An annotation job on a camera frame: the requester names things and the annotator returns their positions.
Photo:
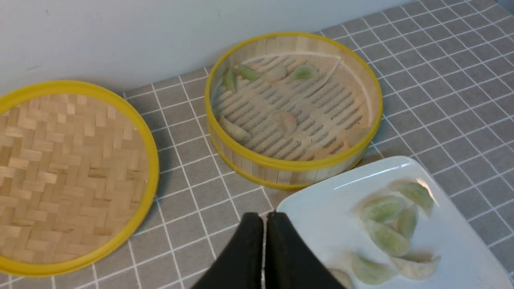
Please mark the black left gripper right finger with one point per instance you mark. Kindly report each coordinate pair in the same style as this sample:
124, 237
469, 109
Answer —
289, 263

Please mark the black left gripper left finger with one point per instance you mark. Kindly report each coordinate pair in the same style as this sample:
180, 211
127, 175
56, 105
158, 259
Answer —
240, 264

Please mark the white square plate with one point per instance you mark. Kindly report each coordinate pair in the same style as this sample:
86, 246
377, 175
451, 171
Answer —
326, 216

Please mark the green dumpling on plate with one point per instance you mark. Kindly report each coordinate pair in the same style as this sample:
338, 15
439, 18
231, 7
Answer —
388, 240
383, 209
407, 221
416, 193

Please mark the pale pink dumpling in steamer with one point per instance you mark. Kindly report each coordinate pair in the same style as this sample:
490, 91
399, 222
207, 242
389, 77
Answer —
284, 122
275, 74

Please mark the bamboo steamer basket yellow rim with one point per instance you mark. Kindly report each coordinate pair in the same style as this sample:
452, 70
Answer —
282, 174

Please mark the green dumpling in steamer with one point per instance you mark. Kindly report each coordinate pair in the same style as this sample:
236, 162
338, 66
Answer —
304, 71
230, 80
248, 73

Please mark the woven bamboo steamer lid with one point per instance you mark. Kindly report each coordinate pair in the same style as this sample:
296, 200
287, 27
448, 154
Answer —
79, 173

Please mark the grey checked tablecloth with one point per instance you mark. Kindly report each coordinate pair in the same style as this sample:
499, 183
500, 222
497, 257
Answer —
446, 71

